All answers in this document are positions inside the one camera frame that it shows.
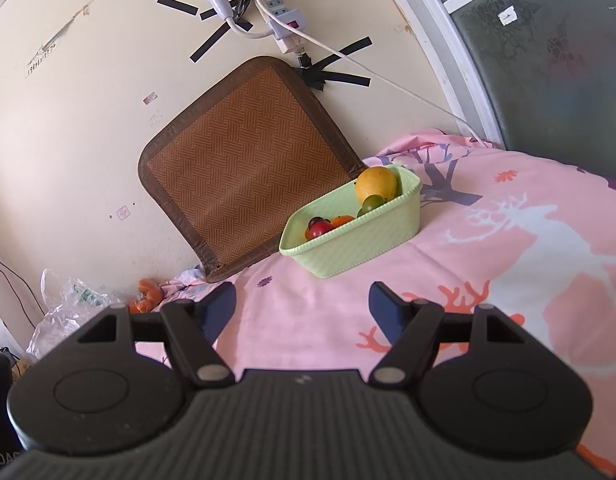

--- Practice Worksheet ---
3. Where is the clear plastic bag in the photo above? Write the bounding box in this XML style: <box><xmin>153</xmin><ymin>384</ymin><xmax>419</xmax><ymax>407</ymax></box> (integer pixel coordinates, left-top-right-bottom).
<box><xmin>26</xmin><ymin>268</ymin><xmax>130</xmax><ymax>361</ymax></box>

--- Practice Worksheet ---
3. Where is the red tomato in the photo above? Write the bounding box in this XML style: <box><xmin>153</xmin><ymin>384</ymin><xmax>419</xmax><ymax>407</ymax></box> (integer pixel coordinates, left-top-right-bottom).
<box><xmin>305</xmin><ymin>217</ymin><xmax>337</xmax><ymax>241</ymax></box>

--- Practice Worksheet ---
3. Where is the white window frame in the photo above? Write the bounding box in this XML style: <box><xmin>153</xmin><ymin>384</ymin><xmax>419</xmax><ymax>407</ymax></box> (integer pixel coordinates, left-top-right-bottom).
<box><xmin>367</xmin><ymin>0</ymin><xmax>506</xmax><ymax>149</ymax></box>

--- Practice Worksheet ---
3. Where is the brown woven seat mat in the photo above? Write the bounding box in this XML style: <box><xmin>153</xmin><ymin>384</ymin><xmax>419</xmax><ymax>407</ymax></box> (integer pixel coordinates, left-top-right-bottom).
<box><xmin>137</xmin><ymin>54</ymin><xmax>367</xmax><ymax>284</ymax></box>

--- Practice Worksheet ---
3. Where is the light green plastic basket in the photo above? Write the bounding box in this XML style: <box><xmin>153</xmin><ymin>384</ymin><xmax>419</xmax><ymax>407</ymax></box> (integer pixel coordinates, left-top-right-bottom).
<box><xmin>278</xmin><ymin>163</ymin><xmax>423</xmax><ymax>279</ymax></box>

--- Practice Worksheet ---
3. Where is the large orange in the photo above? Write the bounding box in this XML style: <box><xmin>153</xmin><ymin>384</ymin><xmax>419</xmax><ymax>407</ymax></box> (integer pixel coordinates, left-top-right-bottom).
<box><xmin>355</xmin><ymin>166</ymin><xmax>401</xmax><ymax>204</ymax></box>

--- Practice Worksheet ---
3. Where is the black tape strip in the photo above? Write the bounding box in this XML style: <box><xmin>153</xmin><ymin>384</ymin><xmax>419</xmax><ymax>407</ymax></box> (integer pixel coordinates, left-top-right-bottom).
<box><xmin>200</xmin><ymin>0</ymin><xmax>245</xmax><ymax>21</ymax></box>
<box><xmin>190</xmin><ymin>19</ymin><xmax>254</xmax><ymax>64</ymax></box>
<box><xmin>156</xmin><ymin>0</ymin><xmax>199</xmax><ymax>16</ymax></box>
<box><xmin>297</xmin><ymin>64</ymin><xmax>372</xmax><ymax>92</ymax></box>
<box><xmin>311</xmin><ymin>36</ymin><xmax>374</xmax><ymax>70</ymax></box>

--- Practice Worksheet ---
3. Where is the frosted window pane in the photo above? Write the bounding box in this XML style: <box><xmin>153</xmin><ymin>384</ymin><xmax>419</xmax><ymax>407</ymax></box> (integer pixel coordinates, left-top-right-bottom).
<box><xmin>417</xmin><ymin>0</ymin><xmax>616</xmax><ymax>187</ymax></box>

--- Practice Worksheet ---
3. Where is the white power strip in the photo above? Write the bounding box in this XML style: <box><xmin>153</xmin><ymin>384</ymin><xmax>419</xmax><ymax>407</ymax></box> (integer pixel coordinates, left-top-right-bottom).
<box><xmin>255</xmin><ymin>0</ymin><xmax>309</xmax><ymax>56</ymax></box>

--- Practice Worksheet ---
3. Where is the pink printed bedsheet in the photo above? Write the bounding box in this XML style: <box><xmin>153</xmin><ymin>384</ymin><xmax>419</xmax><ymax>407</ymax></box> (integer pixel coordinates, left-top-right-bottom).
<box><xmin>133</xmin><ymin>129</ymin><xmax>616</xmax><ymax>479</ymax></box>

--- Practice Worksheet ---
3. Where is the green tomato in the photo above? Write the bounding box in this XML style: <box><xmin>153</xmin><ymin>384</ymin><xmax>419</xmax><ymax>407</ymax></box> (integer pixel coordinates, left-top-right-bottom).
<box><xmin>357</xmin><ymin>195</ymin><xmax>387</xmax><ymax>219</ymax></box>

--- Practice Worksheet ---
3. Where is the white power cable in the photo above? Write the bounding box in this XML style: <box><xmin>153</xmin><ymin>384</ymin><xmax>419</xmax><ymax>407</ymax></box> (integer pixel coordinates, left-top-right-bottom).
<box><xmin>255</xmin><ymin>0</ymin><xmax>494</xmax><ymax>147</ymax></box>

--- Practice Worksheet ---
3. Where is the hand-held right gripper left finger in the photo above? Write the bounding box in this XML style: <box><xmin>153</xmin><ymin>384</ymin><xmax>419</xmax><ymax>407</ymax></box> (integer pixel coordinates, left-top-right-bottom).
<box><xmin>73</xmin><ymin>282</ymin><xmax>237</xmax><ymax>389</ymax></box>

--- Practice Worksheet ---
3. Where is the thin dark wall cable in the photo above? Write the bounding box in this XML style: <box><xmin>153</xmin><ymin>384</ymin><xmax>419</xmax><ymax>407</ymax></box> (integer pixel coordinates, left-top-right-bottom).
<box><xmin>0</xmin><ymin>245</ymin><xmax>45</xmax><ymax>332</ymax></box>

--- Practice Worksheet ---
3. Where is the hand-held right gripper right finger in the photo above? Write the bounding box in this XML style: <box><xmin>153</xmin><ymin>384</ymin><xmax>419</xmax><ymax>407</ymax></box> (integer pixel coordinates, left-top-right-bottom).
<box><xmin>368</xmin><ymin>282</ymin><xmax>536</xmax><ymax>389</ymax></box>

